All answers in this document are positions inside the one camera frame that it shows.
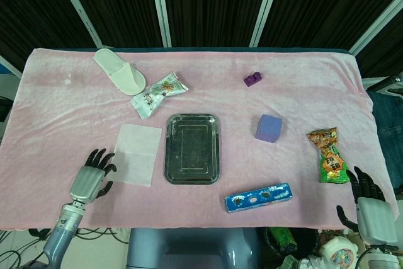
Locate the blue denim trousers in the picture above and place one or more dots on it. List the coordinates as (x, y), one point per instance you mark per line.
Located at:
(387, 124)

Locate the pink fleece cloth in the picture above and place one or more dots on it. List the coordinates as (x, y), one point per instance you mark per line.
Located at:
(220, 99)

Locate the white slipper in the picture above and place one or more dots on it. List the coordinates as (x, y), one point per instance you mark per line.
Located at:
(121, 73)

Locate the green packet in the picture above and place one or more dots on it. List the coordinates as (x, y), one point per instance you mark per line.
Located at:
(283, 239)

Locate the purple foam cube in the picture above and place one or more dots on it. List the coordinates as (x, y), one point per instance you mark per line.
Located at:
(267, 128)

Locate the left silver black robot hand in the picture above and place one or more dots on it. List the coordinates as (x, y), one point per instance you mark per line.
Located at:
(88, 184)

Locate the orange green snack bag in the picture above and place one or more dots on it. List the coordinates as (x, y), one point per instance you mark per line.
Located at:
(329, 152)

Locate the black metal stand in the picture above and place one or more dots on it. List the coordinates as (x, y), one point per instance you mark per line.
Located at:
(385, 83)

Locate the silver snack bag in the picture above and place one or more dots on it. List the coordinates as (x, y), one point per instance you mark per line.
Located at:
(155, 94)

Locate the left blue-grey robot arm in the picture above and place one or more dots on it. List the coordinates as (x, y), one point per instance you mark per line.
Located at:
(60, 237)

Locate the black waste bin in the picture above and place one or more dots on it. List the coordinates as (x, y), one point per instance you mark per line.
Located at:
(307, 240)

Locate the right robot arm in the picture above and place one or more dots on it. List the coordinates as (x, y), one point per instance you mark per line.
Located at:
(382, 258)

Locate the white round toy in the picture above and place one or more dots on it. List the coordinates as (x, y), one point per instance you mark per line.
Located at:
(338, 250)

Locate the blue-grey robot torso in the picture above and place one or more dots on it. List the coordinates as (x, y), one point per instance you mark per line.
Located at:
(192, 248)

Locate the white napkin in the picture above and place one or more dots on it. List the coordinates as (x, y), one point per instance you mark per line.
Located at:
(137, 155)

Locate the purple toy brick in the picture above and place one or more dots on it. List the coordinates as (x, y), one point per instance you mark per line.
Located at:
(252, 79)

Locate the white partition post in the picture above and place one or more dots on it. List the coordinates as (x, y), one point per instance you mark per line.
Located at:
(77, 6)
(160, 6)
(11, 66)
(266, 6)
(378, 25)

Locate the metal tray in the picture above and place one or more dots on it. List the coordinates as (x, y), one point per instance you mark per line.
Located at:
(192, 149)

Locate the blue Oreo cookie box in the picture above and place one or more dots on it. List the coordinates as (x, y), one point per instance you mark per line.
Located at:
(258, 198)

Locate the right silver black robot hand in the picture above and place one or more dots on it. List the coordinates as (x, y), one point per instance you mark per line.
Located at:
(376, 218)

